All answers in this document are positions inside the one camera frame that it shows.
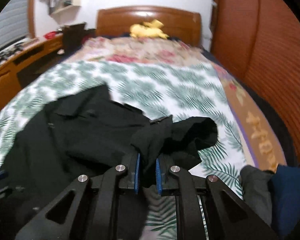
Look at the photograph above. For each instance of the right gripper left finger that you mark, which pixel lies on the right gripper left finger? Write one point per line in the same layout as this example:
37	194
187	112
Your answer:
92	207

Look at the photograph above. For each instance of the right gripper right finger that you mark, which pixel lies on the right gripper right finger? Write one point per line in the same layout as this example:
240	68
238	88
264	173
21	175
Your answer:
206	208

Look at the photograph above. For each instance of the black double-breasted coat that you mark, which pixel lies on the black double-breasted coat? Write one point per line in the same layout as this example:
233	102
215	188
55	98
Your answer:
88	133

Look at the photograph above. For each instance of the folded grey garment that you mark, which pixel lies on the folded grey garment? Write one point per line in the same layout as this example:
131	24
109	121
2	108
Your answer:
256	192

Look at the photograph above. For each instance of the folded navy garment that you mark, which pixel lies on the folded navy garment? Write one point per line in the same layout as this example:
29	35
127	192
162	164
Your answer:
286	199

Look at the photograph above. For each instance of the floral quilt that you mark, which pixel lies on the floral quilt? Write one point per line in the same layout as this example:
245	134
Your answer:
239	113

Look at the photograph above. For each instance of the wooden desk cabinet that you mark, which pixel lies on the wooden desk cabinet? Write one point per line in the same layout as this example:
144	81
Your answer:
9	84

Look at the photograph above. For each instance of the palm leaf bedspread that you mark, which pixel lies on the palm leaf bedspread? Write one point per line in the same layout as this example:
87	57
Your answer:
156	89

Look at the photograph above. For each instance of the red basket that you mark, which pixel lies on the red basket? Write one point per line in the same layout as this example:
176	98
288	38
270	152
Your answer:
52	35

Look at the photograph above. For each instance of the grey window blind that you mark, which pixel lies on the grey window blind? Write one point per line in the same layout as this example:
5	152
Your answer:
13	22

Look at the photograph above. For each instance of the dark wooden chair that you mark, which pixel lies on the dark wooden chair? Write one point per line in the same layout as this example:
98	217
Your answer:
72	36

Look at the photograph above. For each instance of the yellow plush toy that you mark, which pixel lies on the yellow plush toy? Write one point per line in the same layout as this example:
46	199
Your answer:
148	29

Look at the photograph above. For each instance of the wooden louvered wardrobe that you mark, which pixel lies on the wooden louvered wardrobe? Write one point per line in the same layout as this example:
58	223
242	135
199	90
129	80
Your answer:
258	41

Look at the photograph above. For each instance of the wooden headboard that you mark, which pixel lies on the wooden headboard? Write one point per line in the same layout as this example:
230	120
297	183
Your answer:
181	24

